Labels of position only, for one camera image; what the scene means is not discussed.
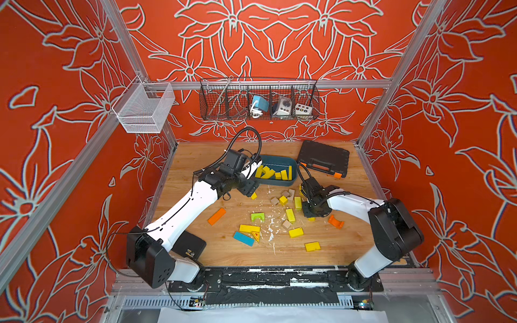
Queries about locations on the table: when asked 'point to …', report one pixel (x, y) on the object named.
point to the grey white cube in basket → (285, 106)
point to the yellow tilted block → (298, 202)
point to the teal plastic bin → (278, 164)
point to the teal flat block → (244, 238)
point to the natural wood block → (290, 194)
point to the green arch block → (255, 215)
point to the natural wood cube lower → (286, 225)
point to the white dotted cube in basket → (303, 110)
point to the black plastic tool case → (324, 158)
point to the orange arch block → (336, 223)
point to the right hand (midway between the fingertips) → (305, 212)
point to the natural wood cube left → (274, 201)
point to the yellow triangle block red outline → (257, 235)
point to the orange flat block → (217, 216)
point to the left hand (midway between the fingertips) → (249, 177)
